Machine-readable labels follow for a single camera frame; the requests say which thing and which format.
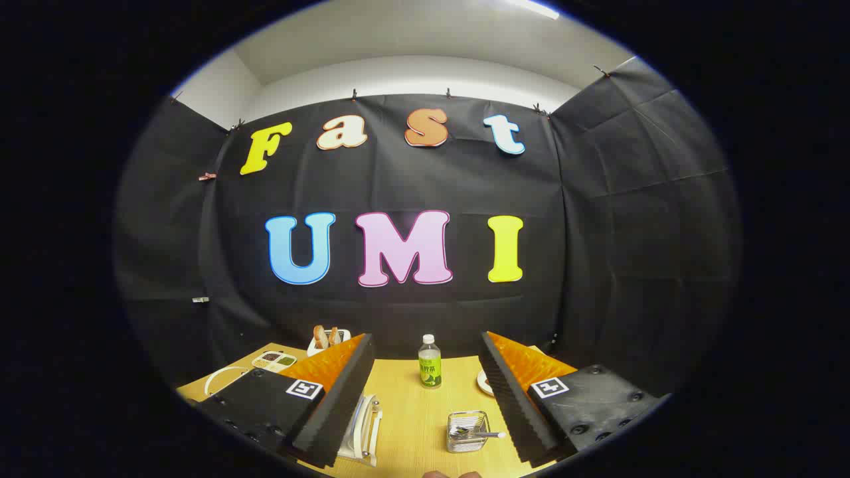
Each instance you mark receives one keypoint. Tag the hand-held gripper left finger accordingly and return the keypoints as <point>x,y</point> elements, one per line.
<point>339,411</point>

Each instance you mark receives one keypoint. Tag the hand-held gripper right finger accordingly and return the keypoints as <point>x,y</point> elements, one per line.
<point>514,411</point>

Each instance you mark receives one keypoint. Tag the small white dish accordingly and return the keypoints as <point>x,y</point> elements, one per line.
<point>483,384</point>

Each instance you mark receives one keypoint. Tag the white divided seasoning dish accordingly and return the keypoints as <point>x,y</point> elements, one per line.
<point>273,360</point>

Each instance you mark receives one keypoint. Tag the white toaster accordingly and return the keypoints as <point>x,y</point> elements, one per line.
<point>311,348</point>

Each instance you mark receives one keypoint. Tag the toasted bread slice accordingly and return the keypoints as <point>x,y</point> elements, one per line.
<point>335,336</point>
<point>321,337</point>

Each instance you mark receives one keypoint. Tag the green label drink bottle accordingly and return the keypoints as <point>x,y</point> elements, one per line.
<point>429,372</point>

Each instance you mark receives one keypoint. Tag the black backdrop cloth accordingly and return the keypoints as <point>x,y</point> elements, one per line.
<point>398,179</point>

